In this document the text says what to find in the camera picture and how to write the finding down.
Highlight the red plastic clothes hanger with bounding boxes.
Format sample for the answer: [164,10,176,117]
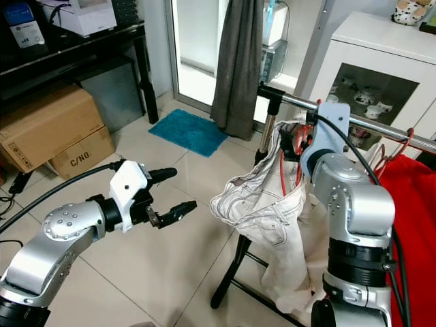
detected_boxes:
[370,128,418,164]
[278,99,322,200]

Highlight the cream white jeans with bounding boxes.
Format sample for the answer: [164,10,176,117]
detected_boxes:
[210,123,338,321]

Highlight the metal clothes rack black legs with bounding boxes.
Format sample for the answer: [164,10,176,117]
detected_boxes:
[210,82,436,311]

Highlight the teal floor mat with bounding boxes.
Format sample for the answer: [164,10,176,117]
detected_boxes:
[149,109,229,159]

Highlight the small printed cardboard box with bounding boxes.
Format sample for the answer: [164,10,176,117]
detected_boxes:
[49,127,116,181]

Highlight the white grey water dispenser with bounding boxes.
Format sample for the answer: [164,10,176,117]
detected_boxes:
[262,0,290,82]

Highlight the dark grey curtain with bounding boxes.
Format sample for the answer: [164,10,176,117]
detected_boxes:
[210,0,270,142]

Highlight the grey metal panel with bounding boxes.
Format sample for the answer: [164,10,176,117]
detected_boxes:
[80,65,144,130]

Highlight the large brown cardboard box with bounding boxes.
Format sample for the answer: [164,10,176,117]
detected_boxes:
[0,85,106,172]

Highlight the black power adapter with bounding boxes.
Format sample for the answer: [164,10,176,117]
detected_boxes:
[10,170,31,195]

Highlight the red t-shirt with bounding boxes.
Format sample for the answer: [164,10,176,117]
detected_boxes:
[375,153,436,327]

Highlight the black desk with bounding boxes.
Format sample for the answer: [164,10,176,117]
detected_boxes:
[0,20,161,125]

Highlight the black mesh box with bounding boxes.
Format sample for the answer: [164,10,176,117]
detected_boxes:
[112,0,140,28]

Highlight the white box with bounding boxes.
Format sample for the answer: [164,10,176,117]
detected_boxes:
[41,0,118,38]

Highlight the blue and white device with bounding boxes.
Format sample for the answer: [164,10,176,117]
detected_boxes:
[3,2,46,50]

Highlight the spotted plush toy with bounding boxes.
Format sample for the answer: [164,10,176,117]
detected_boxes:
[392,0,436,28]

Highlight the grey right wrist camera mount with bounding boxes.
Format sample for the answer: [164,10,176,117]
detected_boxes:
[300,102,352,179]

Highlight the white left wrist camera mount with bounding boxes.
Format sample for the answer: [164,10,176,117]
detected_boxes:
[109,160,151,232]

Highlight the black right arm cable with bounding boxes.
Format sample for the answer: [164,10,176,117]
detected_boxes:
[310,112,413,327]

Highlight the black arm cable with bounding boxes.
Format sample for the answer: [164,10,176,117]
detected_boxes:
[0,160,125,232]
[310,112,413,327]

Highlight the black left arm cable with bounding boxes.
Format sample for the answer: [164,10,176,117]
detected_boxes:
[0,160,125,232]

